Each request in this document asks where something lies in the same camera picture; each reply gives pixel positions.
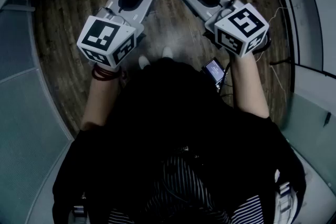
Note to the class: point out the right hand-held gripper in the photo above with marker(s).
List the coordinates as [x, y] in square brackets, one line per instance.
[241, 31]

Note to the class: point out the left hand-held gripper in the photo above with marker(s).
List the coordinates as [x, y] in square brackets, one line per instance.
[106, 35]

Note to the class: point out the person's right forearm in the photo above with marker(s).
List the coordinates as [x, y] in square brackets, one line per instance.
[249, 86]

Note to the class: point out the person's left forearm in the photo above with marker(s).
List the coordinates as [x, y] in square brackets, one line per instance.
[101, 102]

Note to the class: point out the person's left white shoe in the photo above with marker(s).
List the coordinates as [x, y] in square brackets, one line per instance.
[144, 61]

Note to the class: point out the person's white shoe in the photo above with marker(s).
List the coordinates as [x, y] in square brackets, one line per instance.
[167, 52]
[144, 61]

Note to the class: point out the person's right white shoe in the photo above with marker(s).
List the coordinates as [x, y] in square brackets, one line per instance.
[167, 52]

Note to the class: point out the small black screen device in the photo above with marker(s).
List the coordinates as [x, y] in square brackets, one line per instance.
[214, 70]

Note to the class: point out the white black-framed panel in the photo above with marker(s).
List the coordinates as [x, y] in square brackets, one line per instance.
[307, 23]

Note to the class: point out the person's black shirt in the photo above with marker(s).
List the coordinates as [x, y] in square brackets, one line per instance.
[168, 112]

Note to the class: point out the grey partition panel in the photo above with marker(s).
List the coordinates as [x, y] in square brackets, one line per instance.
[23, 112]

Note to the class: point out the small black clip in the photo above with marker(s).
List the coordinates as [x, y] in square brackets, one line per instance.
[327, 118]

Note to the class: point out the frosted glass panel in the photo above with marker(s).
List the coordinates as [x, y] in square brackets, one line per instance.
[312, 136]

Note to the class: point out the striped garment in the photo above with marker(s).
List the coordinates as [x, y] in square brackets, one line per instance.
[181, 189]

